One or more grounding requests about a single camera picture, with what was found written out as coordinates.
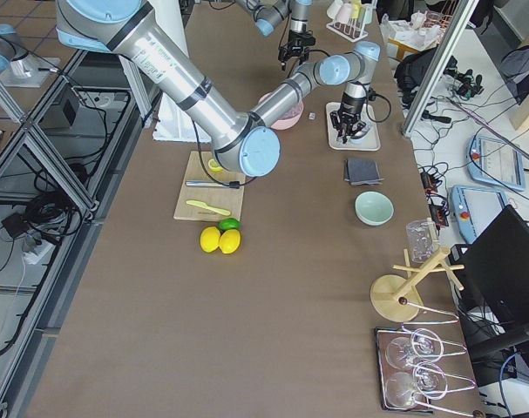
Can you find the blue teach pendant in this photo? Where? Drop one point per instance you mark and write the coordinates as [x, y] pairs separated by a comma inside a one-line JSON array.
[[475, 207], [492, 161]]

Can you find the grey folded cloth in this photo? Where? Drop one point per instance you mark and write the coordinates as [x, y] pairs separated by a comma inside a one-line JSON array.
[[361, 171]]

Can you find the pink bowl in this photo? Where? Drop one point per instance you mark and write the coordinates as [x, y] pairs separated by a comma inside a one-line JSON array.
[[288, 119]]

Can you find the steel muddler black tip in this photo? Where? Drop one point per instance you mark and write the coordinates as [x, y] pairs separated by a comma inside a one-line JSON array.
[[212, 184]]

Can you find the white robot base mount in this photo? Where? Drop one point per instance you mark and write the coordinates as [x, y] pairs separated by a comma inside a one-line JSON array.
[[175, 125]]

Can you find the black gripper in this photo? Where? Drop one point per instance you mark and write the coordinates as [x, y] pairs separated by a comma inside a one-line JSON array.
[[350, 104], [297, 36]]

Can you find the glass mug on stand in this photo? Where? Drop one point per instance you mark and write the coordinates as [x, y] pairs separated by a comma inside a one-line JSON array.
[[422, 239]]

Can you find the black monitor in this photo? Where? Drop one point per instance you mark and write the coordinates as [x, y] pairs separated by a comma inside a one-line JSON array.
[[496, 276]]

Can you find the yellow plastic knife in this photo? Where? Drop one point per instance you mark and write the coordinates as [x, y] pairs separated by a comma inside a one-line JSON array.
[[206, 206]]

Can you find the bamboo cutting board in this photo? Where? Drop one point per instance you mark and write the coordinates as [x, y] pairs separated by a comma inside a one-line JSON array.
[[230, 199]]

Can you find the steel ice scoop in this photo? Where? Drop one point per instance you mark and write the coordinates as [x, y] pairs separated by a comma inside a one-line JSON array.
[[359, 136]]

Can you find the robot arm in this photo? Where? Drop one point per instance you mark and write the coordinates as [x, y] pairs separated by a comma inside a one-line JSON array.
[[267, 18], [241, 141]]

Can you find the black glass holder tray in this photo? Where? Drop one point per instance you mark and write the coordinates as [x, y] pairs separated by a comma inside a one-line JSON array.
[[382, 337]]

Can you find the cream rabbit tray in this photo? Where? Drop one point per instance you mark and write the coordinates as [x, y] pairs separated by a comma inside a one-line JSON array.
[[370, 142]]

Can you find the hanging wine glass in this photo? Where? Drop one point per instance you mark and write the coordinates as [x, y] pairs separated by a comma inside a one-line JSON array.
[[422, 387], [409, 348]]

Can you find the wooden mug tree stand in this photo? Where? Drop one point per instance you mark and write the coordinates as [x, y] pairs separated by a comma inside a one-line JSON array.
[[396, 298]]

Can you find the white wire cup rack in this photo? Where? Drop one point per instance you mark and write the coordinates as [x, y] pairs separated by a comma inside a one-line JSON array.
[[349, 19]]

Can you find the mint green bowl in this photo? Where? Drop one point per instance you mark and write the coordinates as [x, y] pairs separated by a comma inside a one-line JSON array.
[[373, 208]]

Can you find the whole lemon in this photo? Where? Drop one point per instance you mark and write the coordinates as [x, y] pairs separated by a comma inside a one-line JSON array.
[[210, 239], [230, 241]]

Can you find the green lime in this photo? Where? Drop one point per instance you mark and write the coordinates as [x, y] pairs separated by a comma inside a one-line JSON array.
[[229, 224]]

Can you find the half lemon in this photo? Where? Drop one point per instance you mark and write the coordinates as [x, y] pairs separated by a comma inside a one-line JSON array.
[[214, 166]]

